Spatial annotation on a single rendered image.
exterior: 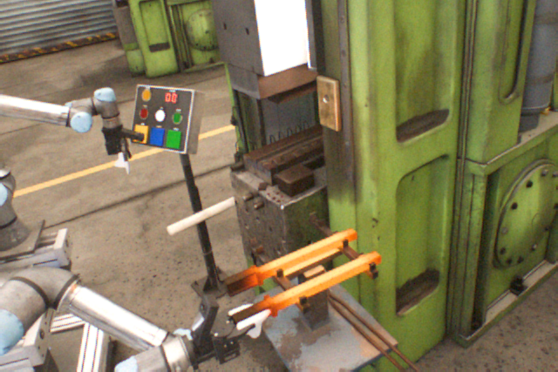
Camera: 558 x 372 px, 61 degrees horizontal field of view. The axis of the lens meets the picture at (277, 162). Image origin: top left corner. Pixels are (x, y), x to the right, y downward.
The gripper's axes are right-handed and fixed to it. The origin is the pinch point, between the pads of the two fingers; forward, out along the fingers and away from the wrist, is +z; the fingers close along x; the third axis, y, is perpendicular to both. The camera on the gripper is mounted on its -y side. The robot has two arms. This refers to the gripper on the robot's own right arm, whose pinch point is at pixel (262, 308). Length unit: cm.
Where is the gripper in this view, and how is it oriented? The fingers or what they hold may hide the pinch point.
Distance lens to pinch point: 120.5
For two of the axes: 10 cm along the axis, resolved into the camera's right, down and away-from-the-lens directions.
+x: 4.5, 3.8, -8.1
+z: 8.8, -3.0, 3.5
